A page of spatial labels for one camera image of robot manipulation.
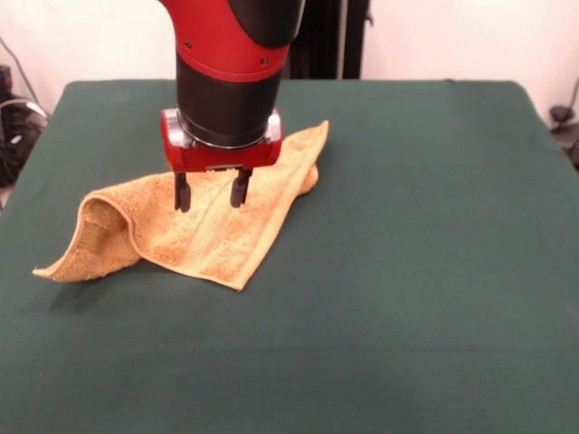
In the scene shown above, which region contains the dark green table cloth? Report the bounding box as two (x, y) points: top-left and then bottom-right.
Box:
(0, 79), (579, 434)

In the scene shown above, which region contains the tan terry towel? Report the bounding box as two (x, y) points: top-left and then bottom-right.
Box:
(32, 119), (331, 292)

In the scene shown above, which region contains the black stand base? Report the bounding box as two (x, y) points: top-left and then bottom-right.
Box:
(548, 76), (579, 171)

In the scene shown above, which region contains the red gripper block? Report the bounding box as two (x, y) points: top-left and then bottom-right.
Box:
(158, 108), (286, 213)

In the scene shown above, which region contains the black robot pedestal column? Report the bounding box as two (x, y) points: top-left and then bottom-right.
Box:
(289, 0), (370, 81)

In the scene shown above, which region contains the black equipment pile with cables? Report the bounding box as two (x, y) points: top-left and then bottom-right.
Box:
(0, 62), (50, 189)

